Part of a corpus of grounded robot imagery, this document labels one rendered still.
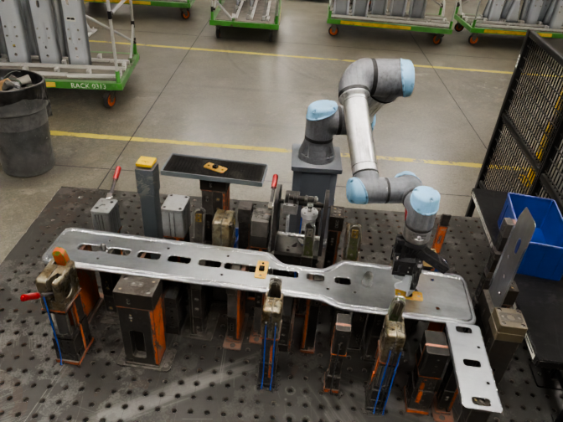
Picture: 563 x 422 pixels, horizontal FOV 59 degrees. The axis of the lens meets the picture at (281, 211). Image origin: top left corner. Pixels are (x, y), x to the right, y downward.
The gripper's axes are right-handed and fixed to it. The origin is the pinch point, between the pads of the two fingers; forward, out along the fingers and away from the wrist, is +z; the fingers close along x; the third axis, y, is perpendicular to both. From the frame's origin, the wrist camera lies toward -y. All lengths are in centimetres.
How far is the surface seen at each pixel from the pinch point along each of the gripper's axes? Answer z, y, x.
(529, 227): -26.9, -27.4, -1.1
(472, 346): 4.1, -17.0, 15.4
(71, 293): 5, 102, 13
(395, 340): 0.7, 5.7, 19.9
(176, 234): 2, 78, -17
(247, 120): 103, 110, -336
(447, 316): 4.0, -11.7, 4.7
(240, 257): 3, 54, -10
